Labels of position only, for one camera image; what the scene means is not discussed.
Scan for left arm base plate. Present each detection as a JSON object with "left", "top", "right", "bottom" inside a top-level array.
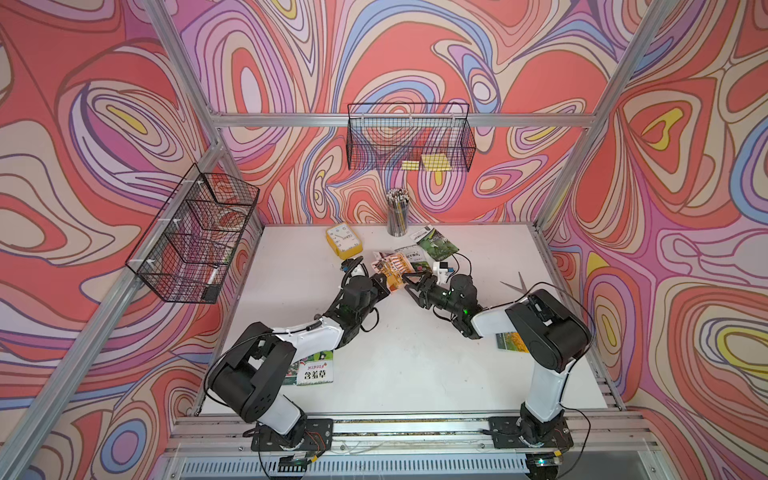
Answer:
[{"left": 251, "top": 418, "right": 334, "bottom": 453}]

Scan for black wire basket wall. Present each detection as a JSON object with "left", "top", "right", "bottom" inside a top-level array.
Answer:
[
  {"left": 346, "top": 100, "right": 477, "bottom": 172},
  {"left": 125, "top": 165, "right": 260, "bottom": 304}
]

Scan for yellow alarm clock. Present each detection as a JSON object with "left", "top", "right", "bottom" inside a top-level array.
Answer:
[{"left": 325, "top": 223, "right": 363, "bottom": 260}]

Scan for chrysanthemum seed packet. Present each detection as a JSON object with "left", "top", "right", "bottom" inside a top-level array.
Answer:
[{"left": 411, "top": 261, "right": 432, "bottom": 273}]

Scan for white sunflowers seed packet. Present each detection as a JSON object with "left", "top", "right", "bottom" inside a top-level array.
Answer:
[{"left": 395, "top": 245, "right": 427, "bottom": 264}]

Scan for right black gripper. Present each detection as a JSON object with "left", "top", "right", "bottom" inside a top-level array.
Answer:
[{"left": 401, "top": 271, "right": 462, "bottom": 316}]

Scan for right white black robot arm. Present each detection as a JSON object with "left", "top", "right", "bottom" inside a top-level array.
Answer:
[{"left": 403, "top": 272, "right": 592, "bottom": 447}]

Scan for clear cup of pencils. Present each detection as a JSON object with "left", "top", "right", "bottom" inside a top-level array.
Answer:
[{"left": 386, "top": 188, "right": 410, "bottom": 237}]

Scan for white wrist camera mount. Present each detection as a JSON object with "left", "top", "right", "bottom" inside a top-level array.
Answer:
[{"left": 432, "top": 261, "right": 454, "bottom": 285}]

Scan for red handled scissors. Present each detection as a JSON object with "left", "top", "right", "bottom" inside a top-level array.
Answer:
[{"left": 500, "top": 272, "right": 529, "bottom": 296}]

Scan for green gourd seed packet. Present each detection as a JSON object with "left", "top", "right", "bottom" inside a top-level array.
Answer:
[{"left": 410, "top": 225, "right": 459, "bottom": 261}]

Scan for yellow sticky note pad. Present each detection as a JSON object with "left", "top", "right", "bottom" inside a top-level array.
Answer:
[{"left": 421, "top": 153, "right": 453, "bottom": 172}]

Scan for small yellow sticky notes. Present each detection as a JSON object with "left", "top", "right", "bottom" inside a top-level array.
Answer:
[{"left": 400, "top": 160, "right": 421, "bottom": 171}]

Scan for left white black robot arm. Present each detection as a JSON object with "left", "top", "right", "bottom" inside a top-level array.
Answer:
[{"left": 203, "top": 256, "right": 390, "bottom": 447}]

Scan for black wire basket back wall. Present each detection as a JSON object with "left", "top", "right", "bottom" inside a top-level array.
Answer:
[{"left": 346, "top": 100, "right": 477, "bottom": 172}]

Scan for orange shop seed packet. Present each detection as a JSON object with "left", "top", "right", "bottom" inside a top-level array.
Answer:
[{"left": 372, "top": 252, "right": 415, "bottom": 292}]

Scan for black wire basket left wall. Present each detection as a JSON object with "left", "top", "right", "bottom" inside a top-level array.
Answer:
[{"left": 125, "top": 165, "right": 260, "bottom": 304}]

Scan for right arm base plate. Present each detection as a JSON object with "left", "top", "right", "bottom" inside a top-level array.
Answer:
[{"left": 488, "top": 413, "right": 574, "bottom": 451}]

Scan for yellow sunflower seed packet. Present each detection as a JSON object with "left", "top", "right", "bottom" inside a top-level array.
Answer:
[{"left": 495, "top": 332, "right": 529, "bottom": 353}]

